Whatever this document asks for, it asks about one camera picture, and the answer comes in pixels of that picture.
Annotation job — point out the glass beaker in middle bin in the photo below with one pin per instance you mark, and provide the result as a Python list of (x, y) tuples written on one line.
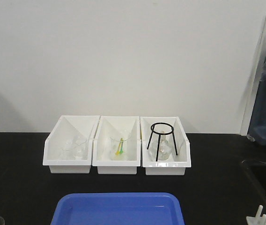
[(114, 146)]

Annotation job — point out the middle white storage bin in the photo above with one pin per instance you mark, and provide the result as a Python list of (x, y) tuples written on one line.
[(127, 127)]

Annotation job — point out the white storage bin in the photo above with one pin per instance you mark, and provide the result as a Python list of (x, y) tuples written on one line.
[(67, 127), (175, 165), (127, 127)]

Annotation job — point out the yellow green plastic spatulas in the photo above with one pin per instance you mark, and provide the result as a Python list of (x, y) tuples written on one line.
[(120, 147)]

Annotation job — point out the glass alcohol lamp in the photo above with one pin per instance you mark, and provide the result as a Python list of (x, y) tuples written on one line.
[(163, 150)]

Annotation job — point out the right white storage bin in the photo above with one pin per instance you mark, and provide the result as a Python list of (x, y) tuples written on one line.
[(175, 165)]

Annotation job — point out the glassware in left bin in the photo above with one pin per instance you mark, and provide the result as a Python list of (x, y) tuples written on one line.
[(75, 149)]

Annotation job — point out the left white storage bin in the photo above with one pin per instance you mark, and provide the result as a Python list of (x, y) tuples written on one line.
[(67, 127)]

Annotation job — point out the blue plastic tray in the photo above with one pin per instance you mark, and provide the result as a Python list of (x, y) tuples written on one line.
[(136, 208)]

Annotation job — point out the black wire tripod stand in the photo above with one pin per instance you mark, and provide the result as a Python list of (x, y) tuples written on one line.
[(156, 129)]

